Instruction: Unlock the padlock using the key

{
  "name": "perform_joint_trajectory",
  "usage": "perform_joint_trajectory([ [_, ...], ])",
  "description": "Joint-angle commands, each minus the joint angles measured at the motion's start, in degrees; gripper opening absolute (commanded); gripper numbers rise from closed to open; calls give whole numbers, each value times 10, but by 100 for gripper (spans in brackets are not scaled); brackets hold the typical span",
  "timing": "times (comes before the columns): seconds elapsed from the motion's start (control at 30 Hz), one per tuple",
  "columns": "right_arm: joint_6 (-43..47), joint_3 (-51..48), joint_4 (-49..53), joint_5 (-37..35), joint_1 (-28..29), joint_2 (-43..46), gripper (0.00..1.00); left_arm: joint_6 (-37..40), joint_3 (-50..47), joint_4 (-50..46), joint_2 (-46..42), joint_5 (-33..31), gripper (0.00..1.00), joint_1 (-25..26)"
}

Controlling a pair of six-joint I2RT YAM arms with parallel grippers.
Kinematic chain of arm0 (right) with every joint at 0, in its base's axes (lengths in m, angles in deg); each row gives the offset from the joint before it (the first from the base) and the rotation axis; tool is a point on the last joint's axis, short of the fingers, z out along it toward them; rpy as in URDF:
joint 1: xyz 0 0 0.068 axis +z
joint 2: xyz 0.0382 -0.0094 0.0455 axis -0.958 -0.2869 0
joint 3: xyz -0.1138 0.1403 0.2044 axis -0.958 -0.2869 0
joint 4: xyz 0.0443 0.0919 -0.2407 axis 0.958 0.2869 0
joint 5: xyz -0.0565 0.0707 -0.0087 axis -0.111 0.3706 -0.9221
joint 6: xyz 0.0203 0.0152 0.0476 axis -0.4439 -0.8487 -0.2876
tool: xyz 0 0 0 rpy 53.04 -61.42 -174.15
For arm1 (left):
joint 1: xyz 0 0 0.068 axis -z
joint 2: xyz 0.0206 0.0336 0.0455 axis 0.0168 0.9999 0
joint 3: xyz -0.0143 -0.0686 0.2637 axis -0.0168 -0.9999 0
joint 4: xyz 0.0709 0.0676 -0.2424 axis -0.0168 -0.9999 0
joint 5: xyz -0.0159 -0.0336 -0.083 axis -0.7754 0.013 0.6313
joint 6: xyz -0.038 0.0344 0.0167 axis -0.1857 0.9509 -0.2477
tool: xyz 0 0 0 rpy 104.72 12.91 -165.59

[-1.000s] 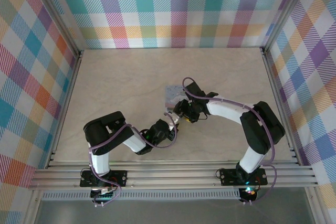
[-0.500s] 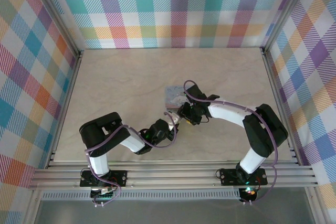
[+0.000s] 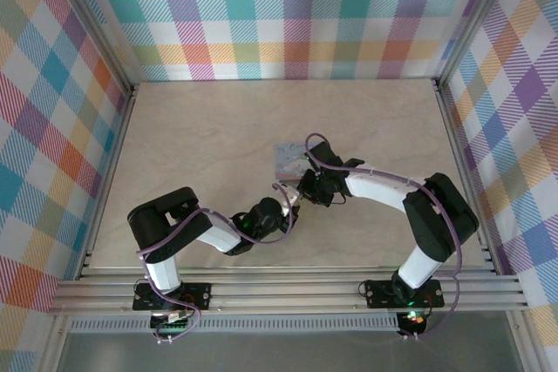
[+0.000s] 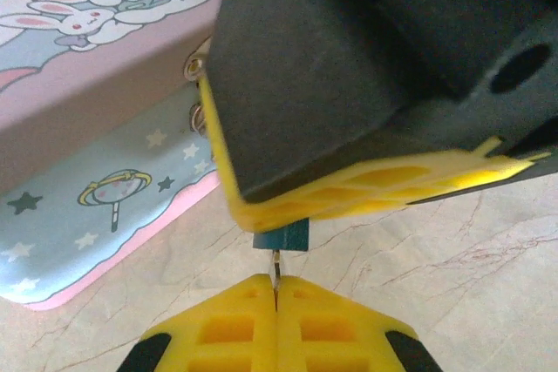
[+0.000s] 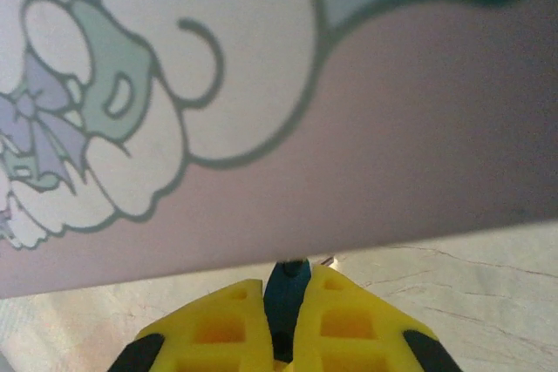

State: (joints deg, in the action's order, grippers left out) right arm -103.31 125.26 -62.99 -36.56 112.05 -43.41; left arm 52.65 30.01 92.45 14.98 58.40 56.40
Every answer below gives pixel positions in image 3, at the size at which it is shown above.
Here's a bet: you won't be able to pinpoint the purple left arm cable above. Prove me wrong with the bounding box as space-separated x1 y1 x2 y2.
137 183 302 341

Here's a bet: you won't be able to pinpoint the aluminium frame leg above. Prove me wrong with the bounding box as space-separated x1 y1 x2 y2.
38 315 73 372
507 308 544 372

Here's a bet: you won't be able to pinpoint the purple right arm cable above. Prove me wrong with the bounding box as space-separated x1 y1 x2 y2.
303 132 463 341

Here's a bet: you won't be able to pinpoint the pale blue cartoon tin box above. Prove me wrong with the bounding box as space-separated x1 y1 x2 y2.
273 142 315 185

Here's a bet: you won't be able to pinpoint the left controller circuit board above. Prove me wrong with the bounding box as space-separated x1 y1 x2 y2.
150 313 193 338

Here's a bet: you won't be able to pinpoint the grey metal panel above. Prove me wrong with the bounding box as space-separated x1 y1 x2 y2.
56 331 524 372

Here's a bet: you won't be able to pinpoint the thin black wire loop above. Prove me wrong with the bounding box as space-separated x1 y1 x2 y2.
357 275 381 299

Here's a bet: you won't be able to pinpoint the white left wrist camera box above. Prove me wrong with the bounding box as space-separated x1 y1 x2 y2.
278 184 303 216

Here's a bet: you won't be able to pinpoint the aluminium corner post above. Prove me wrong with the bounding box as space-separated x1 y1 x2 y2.
434 0 525 91
41 0 137 95

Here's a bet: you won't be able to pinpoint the aluminium frame rails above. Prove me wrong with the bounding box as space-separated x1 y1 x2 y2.
46 265 529 316

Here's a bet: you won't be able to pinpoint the aluminium side rail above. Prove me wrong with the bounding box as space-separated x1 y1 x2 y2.
431 79 502 275
76 83 139 281

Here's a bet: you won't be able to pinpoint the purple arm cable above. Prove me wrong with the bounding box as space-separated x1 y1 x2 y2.
303 132 463 341
137 183 302 341

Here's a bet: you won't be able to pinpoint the grey slotted cable duct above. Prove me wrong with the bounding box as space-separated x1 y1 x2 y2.
69 318 400 333

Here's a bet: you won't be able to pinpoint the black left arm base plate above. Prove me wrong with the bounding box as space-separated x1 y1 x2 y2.
132 282 213 313

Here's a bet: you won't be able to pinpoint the controller circuit board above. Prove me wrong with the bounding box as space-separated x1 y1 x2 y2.
397 310 431 338
150 313 193 338

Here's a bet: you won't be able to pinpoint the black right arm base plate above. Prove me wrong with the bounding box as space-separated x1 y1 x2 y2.
364 279 445 308

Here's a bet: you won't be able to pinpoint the right controller circuit board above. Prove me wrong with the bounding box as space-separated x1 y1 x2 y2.
397 310 431 338

